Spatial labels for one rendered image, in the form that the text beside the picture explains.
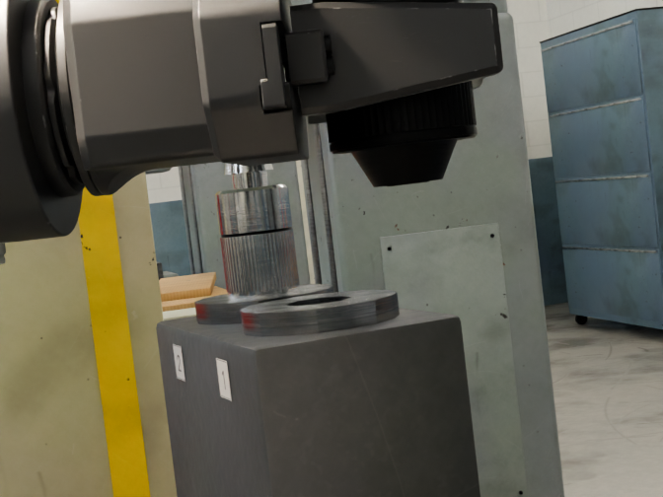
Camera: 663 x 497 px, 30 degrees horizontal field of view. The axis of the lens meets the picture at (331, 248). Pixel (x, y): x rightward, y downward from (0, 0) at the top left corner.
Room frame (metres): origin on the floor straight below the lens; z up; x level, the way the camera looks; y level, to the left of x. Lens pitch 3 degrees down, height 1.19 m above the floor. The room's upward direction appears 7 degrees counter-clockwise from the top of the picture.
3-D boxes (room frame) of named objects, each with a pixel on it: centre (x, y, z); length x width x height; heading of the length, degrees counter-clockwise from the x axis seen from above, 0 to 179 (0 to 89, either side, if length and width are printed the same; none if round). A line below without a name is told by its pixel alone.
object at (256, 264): (0.79, 0.05, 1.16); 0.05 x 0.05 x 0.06
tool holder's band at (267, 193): (0.79, 0.05, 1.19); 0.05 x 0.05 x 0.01
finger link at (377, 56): (0.36, -0.02, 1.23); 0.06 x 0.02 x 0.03; 89
